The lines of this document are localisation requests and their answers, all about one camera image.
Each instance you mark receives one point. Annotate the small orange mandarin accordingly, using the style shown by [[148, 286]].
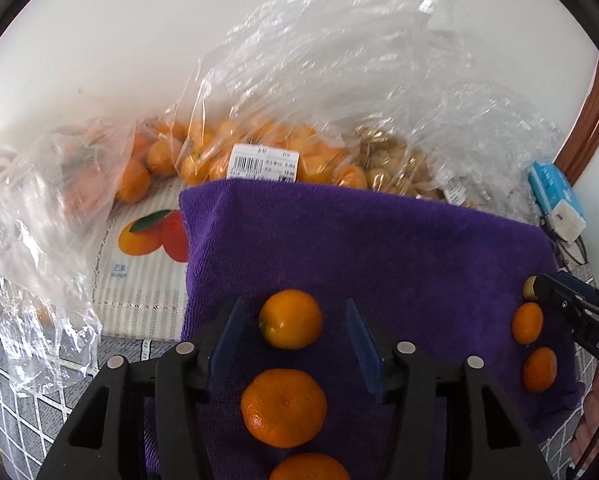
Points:
[[283, 408], [539, 369], [309, 469], [291, 318], [527, 323]]

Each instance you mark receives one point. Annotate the tiny yellow round fruit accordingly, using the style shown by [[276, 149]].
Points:
[[530, 287]]

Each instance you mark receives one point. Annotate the purple towel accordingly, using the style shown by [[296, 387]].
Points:
[[379, 250]]

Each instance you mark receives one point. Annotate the pile of brown longans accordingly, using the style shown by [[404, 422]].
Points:
[[394, 170]]

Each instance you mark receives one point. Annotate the clear bag with white label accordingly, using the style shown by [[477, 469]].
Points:
[[279, 100]]

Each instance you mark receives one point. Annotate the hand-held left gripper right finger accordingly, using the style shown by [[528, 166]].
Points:
[[364, 340]]

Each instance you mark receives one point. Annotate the pile of bagged kumquats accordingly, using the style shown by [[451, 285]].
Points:
[[319, 152]]

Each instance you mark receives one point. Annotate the clear plastic mandarin bag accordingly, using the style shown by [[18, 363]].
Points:
[[44, 220]]

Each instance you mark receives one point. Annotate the grey checkered tablecloth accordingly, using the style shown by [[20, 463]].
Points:
[[29, 410]]

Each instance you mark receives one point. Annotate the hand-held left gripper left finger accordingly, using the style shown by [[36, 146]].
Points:
[[227, 335]]

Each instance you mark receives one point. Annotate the person's right hand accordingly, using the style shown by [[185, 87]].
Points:
[[597, 410]]

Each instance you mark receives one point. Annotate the pile of bagged mandarins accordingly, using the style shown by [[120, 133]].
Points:
[[134, 175]]

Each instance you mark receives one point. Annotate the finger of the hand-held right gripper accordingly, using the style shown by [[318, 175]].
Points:
[[554, 292], [584, 285]]

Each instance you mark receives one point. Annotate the fruit print box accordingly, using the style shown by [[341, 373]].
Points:
[[144, 250]]

